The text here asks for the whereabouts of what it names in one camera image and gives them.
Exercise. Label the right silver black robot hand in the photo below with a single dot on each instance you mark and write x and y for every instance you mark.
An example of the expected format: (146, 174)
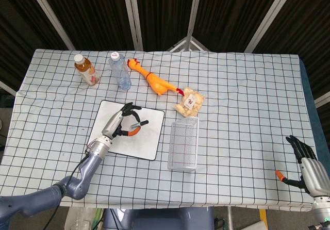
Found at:
(314, 176)

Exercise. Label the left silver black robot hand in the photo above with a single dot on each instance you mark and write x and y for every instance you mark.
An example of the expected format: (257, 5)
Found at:
(112, 124)

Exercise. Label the green whiteboard marker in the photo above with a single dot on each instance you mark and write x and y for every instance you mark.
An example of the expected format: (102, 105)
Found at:
(139, 123)

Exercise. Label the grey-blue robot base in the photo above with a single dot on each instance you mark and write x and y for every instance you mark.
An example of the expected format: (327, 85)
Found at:
(159, 218)

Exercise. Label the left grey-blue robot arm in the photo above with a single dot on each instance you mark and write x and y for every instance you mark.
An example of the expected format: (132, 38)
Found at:
(85, 173)

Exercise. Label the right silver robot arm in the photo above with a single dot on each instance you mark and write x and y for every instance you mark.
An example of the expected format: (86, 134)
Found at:
(322, 212)

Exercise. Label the white dry-erase board black rim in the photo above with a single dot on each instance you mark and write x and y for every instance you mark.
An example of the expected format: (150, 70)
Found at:
(149, 137)

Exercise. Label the clear water bottle white cap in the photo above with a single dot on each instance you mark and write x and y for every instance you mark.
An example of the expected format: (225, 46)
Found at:
(120, 71)

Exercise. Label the orange juice bottle white cap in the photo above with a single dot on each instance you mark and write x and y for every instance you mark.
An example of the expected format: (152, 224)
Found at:
(86, 71)

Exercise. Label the yellow rubber chicken toy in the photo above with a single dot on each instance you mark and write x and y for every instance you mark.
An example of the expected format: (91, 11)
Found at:
(157, 81)

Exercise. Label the blue table side panel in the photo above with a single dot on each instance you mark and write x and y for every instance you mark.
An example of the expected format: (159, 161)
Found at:
(309, 98)

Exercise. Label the clear bag of snacks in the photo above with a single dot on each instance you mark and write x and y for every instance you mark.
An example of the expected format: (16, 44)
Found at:
(189, 102)

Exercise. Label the clear plastic bag of bottles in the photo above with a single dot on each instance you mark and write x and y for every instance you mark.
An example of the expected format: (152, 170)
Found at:
(82, 218)

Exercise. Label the white black-checked tablecloth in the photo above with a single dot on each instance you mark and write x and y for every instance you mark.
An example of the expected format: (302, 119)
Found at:
(245, 98)

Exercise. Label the black folding screen white frame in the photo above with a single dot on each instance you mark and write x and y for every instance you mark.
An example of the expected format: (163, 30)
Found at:
(98, 16)

